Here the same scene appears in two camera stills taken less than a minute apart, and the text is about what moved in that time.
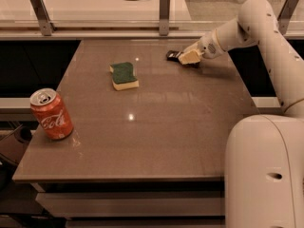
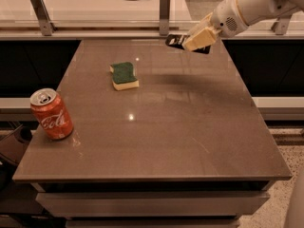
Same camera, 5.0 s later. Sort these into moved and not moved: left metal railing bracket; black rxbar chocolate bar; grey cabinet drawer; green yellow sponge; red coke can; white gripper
Moved: black rxbar chocolate bar; white gripper
Not moved: left metal railing bracket; red coke can; grey cabinet drawer; green yellow sponge
